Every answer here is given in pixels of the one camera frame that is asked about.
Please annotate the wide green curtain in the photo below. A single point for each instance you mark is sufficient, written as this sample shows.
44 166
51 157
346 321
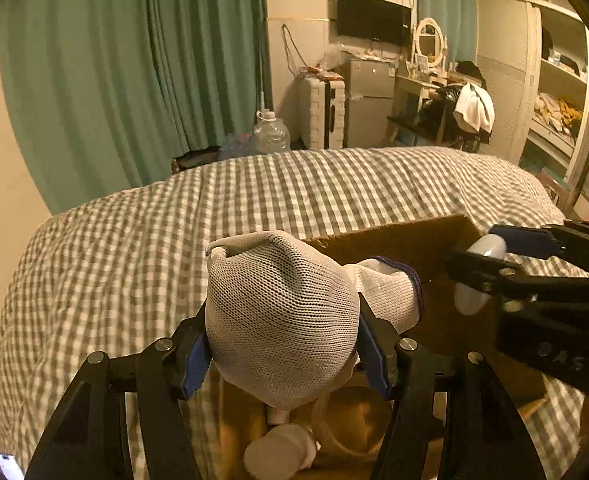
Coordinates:
74 85
209 60

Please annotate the black plastic bag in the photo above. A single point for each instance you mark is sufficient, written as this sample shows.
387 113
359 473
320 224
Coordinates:
437 107

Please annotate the white tape roll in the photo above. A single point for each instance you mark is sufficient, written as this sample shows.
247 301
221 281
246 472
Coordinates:
347 447

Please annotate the white knit glove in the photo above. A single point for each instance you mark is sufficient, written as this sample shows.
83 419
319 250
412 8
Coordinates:
284 310

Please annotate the white wardrobe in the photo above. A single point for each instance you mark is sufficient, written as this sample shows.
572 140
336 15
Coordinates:
504 85

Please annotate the yellow and white clothes pile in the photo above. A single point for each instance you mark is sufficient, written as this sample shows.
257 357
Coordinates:
554 110

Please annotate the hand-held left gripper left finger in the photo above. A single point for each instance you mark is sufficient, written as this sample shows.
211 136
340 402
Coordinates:
197 370

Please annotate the smartphone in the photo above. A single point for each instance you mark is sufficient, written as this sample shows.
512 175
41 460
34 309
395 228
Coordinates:
9 467

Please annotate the grey checked blanket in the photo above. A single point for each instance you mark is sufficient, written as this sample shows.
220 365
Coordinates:
124 260

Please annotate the white dressing table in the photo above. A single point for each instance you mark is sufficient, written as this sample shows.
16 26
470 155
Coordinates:
407 90

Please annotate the white oval mirror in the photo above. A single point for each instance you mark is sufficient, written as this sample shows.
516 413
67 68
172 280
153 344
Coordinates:
429 42

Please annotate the clear water jug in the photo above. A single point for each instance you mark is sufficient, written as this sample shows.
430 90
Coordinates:
272 135

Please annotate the white cylindrical handheld device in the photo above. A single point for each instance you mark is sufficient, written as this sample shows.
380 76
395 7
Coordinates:
279 452

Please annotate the brown cardboard box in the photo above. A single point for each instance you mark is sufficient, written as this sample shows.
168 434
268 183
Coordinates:
404 245

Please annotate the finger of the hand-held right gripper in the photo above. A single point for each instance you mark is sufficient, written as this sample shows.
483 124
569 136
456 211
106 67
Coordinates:
479 270
524 240

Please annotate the black garment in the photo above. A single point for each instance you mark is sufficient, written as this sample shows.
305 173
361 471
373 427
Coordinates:
469 70

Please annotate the small grey fridge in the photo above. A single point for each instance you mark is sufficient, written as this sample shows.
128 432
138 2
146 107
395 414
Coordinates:
369 110

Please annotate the clear plastic bag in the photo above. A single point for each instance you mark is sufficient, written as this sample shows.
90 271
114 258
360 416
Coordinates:
337 59

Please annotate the narrow green curtain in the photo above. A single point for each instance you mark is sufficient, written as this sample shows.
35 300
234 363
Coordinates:
447 5

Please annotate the white suitcase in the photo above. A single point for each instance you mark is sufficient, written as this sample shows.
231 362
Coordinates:
314 110

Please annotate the small clear bottle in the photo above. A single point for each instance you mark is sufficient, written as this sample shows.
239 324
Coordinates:
279 415

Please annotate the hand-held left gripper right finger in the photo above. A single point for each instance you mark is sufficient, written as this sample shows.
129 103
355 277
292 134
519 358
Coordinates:
374 355

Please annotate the black wall television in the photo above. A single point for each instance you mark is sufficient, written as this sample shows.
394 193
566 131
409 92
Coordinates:
374 17

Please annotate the white oval object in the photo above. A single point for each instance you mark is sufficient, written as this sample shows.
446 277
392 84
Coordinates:
489 247

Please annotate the white garment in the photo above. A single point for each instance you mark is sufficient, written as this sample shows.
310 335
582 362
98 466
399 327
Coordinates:
471 107

